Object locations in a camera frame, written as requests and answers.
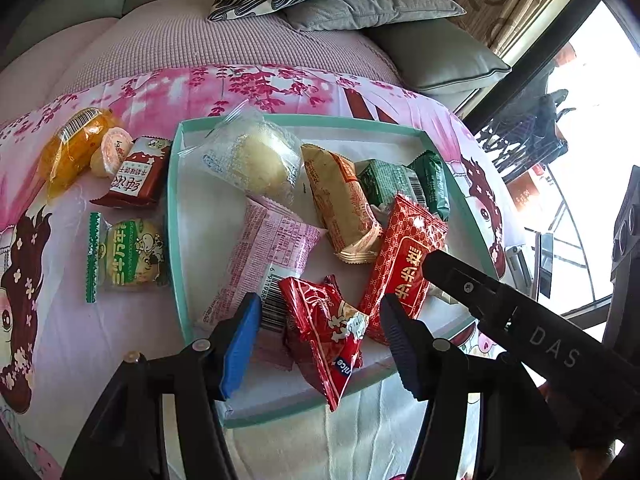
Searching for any dark red milk snack pack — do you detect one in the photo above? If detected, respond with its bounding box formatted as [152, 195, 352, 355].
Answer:
[91, 136, 172, 208]

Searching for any pink barcode snack pack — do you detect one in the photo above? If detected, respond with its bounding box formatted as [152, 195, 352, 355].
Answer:
[198, 196, 326, 370]

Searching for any yellow orange snack pack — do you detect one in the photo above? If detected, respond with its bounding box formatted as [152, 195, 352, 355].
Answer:
[38, 107, 118, 202]

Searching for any beige brown snack pack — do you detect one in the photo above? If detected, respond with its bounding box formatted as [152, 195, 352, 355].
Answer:
[302, 144, 383, 264]

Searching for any clear bag white pastry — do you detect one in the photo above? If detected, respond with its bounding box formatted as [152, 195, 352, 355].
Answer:
[179, 101, 302, 206]

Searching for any clear green biscuit pack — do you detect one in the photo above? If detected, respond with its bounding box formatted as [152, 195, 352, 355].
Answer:
[85, 211, 168, 304]

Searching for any red patterned flat pack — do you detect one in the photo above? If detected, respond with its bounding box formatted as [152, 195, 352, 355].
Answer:
[359, 194, 448, 344]

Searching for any pink textured sofa cover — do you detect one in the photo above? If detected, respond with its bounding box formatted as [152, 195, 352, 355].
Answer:
[1, 0, 400, 124]

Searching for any light green foil pack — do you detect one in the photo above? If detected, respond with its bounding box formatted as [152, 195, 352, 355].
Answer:
[355, 159, 426, 211]

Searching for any teal white cardboard tray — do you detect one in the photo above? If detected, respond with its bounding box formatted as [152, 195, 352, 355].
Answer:
[167, 114, 496, 428]

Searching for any jelly cup pink lid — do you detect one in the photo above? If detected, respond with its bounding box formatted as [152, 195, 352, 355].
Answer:
[90, 127, 134, 179]

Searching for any dark green biscuit pack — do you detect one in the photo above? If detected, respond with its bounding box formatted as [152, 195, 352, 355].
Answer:
[409, 151, 450, 222]

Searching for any grey cushion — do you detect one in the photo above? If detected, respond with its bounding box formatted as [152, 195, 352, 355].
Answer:
[281, 0, 465, 32]

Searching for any grey green sofa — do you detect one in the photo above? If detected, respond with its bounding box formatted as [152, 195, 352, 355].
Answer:
[1, 0, 510, 121]

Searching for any cartoon print pink cloth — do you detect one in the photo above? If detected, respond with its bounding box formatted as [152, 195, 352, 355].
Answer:
[0, 63, 511, 480]

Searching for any red nice snack pack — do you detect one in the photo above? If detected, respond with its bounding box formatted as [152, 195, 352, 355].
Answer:
[278, 275, 369, 412]

